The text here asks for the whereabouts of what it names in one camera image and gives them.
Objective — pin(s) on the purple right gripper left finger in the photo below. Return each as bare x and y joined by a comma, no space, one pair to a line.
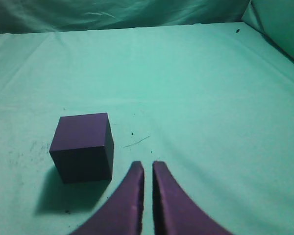
122,213

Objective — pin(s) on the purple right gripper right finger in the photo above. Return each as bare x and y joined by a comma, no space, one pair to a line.
174,212

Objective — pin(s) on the dark purple cube block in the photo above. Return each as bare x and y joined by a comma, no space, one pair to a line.
82,148

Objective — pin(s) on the green cloth table cover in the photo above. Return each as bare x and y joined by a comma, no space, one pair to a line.
213,101

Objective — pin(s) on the green cloth backdrop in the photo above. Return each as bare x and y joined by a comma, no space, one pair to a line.
273,18

